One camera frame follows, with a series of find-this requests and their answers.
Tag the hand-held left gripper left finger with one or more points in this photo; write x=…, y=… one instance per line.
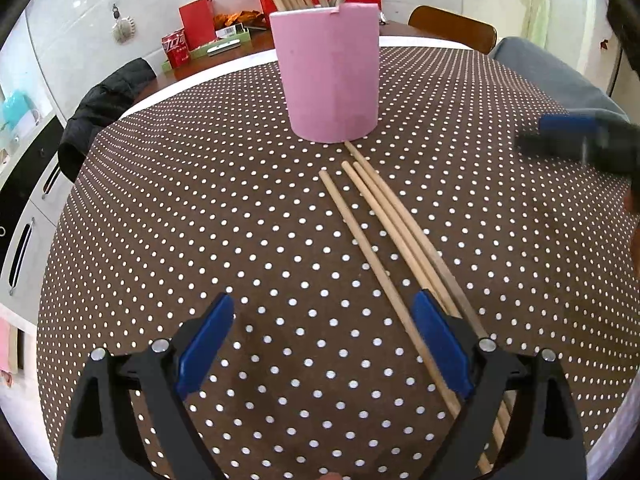
x=205, y=347

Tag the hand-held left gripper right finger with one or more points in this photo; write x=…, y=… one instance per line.
x=442, y=345

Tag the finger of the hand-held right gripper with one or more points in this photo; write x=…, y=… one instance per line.
x=550, y=142
x=567, y=124

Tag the light wooden chopstick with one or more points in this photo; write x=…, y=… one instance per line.
x=375, y=210
x=371, y=260
x=397, y=211
x=386, y=210

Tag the pink cylindrical cup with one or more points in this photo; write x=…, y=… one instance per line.
x=325, y=75

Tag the grey-blue cloth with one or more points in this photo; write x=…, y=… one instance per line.
x=550, y=80

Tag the brown polka-dot tablecloth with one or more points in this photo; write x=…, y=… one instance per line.
x=200, y=210

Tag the wooden chair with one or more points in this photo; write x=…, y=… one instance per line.
x=452, y=25

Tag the white drawer cabinet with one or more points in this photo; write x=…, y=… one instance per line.
x=45, y=195

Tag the black jacket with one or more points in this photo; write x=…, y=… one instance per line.
x=100, y=110

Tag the green tray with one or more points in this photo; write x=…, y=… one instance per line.
x=200, y=51

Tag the red can pack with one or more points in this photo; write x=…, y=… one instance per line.
x=176, y=49

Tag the white flat device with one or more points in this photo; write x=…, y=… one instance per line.
x=223, y=48

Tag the small red box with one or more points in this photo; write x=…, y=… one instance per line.
x=197, y=22

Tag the orange snack pile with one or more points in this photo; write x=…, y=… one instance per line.
x=240, y=18

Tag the silver wall ornament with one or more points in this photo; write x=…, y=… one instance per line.
x=122, y=27

